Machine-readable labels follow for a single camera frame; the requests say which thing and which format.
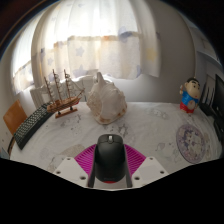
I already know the cartoon boy figurine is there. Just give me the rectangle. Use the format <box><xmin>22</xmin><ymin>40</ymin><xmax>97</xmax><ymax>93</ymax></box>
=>
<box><xmin>179</xmin><ymin>77</ymin><xmax>202</xmax><ymax>114</ymax></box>

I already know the white radiator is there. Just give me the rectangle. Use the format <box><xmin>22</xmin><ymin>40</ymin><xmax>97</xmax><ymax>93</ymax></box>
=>
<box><xmin>29</xmin><ymin>74</ymin><xmax>98</xmax><ymax>109</ymax></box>

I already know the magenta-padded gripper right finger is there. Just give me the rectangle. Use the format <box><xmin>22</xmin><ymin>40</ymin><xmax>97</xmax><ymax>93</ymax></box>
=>
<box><xmin>124</xmin><ymin>144</ymin><xmax>169</xmax><ymax>188</ymax></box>

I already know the white printed tablecloth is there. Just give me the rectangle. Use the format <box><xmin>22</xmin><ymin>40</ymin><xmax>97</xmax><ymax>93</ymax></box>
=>
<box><xmin>9</xmin><ymin>101</ymin><xmax>224</xmax><ymax>174</ymax></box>

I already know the black keyboard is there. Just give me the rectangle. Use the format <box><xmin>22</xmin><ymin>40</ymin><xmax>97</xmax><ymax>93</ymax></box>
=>
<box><xmin>13</xmin><ymin>102</ymin><xmax>54</xmax><ymax>150</ymax></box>

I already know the wooden model sailing ship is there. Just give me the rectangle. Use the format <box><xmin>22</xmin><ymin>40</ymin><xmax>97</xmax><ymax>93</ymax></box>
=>
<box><xmin>43</xmin><ymin>68</ymin><xmax>85</xmax><ymax>119</ymax></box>

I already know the large white conch shell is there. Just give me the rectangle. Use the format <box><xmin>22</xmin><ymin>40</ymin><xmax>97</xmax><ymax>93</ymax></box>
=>
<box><xmin>86</xmin><ymin>71</ymin><xmax>128</xmax><ymax>125</ymax></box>

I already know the brown wooden chair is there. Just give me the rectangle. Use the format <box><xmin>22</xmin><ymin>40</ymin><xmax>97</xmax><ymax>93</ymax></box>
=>
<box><xmin>2</xmin><ymin>99</ymin><xmax>28</xmax><ymax>136</ymax></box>

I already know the round purple printed mouse pad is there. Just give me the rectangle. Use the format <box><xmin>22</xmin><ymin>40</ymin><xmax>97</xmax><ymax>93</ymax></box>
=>
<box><xmin>175</xmin><ymin>124</ymin><xmax>207</xmax><ymax>164</ymax></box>

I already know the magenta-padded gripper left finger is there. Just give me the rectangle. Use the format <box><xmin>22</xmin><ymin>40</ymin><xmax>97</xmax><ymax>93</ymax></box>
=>
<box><xmin>53</xmin><ymin>144</ymin><xmax>99</xmax><ymax>188</ymax></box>

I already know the black computer mouse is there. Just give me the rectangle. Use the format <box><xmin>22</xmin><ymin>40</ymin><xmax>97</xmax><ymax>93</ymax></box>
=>
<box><xmin>94</xmin><ymin>133</ymin><xmax>128</xmax><ymax>184</ymax></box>

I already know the white wall shelf unit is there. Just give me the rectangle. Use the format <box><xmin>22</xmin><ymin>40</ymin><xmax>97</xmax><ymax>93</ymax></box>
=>
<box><xmin>193</xmin><ymin>26</ymin><xmax>224</xmax><ymax>68</ymax></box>

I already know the white star-print curtain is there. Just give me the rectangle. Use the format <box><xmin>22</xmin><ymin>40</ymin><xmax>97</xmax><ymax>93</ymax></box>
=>
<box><xmin>11</xmin><ymin>0</ymin><xmax>161</xmax><ymax>96</ymax></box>

